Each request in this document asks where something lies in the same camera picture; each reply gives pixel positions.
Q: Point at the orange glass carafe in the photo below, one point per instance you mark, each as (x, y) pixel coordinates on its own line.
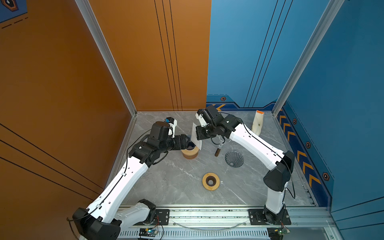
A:
(190, 155)

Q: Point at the left aluminium corner post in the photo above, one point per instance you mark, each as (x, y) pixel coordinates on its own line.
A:
(101, 42)

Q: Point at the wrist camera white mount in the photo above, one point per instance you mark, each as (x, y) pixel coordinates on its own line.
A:
(173, 123)
(200, 118)

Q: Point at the aluminium corner post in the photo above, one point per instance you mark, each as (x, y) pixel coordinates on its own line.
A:
(318, 34)
(101, 42)

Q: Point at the left green circuit board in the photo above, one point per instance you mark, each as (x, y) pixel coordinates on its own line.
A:
(148, 233)

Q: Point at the right aluminium corner post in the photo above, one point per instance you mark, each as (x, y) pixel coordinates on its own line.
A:
(318, 34)

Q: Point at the front aluminium rail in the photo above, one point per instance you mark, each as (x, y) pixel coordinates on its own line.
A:
(233, 223)

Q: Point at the grey ribbed glass dripper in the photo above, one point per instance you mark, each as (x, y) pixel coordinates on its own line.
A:
(234, 159)

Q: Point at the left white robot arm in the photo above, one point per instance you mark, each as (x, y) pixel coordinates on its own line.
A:
(101, 220)

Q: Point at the blue ribbed plastic dripper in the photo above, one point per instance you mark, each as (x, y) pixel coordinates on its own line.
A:
(191, 146)

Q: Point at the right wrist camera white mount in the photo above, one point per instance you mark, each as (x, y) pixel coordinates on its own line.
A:
(200, 118)

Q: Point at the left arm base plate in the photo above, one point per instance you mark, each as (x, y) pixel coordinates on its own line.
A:
(163, 215)

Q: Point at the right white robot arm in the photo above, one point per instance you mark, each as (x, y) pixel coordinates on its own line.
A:
(280, 164)

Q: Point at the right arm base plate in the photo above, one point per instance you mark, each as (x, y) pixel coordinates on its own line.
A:
(258, 216)

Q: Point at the white paper coffee filter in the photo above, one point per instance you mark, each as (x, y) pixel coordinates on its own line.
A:
(194, 139)

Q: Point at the right green circuit board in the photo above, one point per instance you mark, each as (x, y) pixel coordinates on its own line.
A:
(277, 233)

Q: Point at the coffee filter paper pack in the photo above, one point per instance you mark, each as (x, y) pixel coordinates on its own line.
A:
(258, 122)

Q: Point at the green circuit board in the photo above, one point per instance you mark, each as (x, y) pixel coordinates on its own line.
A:
(148, 233)
(277, 233)

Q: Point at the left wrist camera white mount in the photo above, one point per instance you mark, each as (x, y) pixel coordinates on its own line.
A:
(173, 123)

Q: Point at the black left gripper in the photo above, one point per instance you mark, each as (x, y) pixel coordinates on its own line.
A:
(183, 144)

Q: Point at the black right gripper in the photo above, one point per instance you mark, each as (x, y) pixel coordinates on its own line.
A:
(199, 136)

